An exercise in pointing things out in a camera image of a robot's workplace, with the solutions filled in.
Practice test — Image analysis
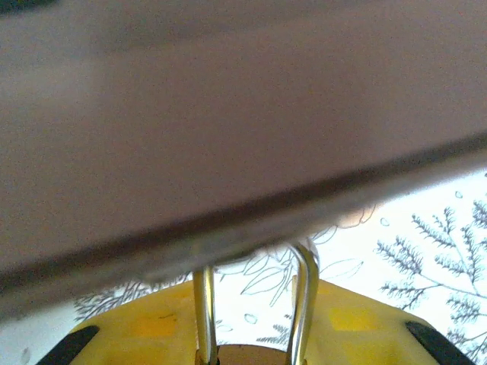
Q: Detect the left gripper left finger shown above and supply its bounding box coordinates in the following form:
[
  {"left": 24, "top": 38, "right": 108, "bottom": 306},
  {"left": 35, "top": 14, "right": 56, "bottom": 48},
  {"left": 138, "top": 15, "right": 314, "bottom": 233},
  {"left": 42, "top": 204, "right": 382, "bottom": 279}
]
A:
[{"left": 36, "top": 284, "right": 214, "bottom": 365}]

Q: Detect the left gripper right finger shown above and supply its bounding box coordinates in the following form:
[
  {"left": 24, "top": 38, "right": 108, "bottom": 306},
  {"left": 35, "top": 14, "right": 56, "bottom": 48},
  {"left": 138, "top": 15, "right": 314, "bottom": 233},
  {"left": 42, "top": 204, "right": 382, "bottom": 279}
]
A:
[{"left": 291, "top": 275, "right": 476, "bottom": 365}]

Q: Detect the pink illustrated box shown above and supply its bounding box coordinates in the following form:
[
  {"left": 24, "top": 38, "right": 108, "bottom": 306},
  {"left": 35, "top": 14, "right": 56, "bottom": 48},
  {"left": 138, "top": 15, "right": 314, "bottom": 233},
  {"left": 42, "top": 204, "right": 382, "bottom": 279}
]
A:
[{"left": 0, "top": 0, "right": 487, "bottom": 324}]

